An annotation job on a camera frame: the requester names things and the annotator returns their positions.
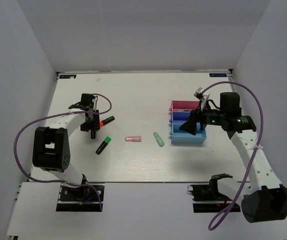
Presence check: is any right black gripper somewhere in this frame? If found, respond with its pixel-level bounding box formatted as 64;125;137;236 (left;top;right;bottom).
179;100;226;135

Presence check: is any yellow highlighter marker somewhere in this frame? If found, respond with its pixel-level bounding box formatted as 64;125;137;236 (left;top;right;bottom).
90;129;97;139

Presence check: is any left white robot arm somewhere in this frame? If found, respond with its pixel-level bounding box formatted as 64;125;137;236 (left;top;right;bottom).
32;93;100;200

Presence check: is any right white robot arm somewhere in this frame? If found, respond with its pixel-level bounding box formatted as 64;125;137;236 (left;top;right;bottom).
179;92;287;223

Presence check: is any light blue storage bin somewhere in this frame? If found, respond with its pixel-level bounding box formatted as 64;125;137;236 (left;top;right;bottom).
169;121;207;145

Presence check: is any dark blue storage bin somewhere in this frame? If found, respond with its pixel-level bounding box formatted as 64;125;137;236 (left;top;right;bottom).
169;111;190;124

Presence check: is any orange highlighter marker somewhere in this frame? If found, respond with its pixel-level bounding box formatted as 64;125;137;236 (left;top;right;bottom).
99;116;115;128

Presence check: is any green highlighter marker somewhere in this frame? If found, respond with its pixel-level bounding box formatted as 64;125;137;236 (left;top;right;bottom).
95;136;112;155

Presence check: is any pink storage bin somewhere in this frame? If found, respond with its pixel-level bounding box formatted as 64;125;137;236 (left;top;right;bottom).
169;100;199;112

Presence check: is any green correction tape case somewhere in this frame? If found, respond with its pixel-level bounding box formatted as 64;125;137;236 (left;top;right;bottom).
153;132;165;147

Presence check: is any pink correction tape case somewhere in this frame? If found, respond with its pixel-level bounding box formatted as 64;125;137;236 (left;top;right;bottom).
125;136;142;142

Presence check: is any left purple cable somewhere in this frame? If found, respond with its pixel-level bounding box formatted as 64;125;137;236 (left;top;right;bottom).
13;93;113;213

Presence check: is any purple cable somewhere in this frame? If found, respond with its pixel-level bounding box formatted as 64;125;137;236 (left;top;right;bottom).
13;93;113;213
199;81;264;231

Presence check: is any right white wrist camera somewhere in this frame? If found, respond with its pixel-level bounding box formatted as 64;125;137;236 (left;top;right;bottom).
194;87;210;111

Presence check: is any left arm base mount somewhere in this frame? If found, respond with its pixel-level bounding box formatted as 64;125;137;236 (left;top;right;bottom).
56;185;101;213

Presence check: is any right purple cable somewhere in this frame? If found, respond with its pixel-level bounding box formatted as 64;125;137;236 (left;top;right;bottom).
199;81;264;231

